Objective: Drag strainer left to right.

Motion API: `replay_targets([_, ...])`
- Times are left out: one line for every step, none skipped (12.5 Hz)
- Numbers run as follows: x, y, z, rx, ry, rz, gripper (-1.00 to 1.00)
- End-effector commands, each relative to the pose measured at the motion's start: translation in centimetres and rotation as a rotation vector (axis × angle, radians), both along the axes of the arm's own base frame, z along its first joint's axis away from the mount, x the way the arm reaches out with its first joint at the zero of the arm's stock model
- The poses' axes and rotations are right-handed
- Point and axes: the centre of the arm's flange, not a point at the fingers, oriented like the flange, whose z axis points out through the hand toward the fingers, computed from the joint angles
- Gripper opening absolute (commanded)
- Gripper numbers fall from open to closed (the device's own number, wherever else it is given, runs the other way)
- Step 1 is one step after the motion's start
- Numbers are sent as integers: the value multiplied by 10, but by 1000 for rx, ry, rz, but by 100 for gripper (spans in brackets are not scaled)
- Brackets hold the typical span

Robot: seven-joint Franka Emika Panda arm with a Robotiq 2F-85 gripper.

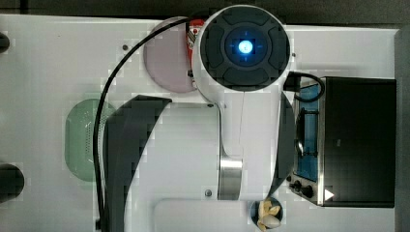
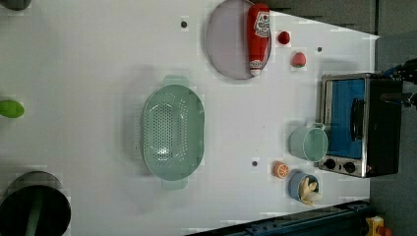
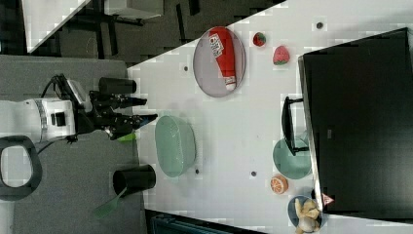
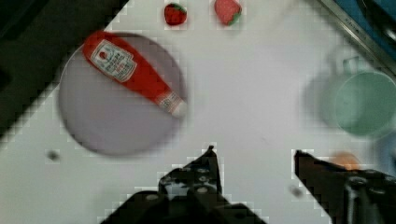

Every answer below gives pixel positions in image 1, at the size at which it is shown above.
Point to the green plastic strainer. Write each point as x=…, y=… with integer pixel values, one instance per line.
x=79, y=130

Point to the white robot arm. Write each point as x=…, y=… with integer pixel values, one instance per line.
x=226, y=149

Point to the grey round plate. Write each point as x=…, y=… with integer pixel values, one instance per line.
x=167, y=61

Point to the red ketchup bottle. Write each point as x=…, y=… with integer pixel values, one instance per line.
x=193, y=28

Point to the blue bowl with banana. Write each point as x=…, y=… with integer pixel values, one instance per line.
x=266, y=214

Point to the black toaster oven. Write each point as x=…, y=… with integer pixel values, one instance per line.
x=345, y=143

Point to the black cylinder post lower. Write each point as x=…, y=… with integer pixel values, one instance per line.
x=11, y=182

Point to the black cylinder post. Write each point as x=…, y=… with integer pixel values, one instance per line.
x=11, y=182
x=4, y=43

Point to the black cylinder post upper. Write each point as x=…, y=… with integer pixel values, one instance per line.
x=4, y=43

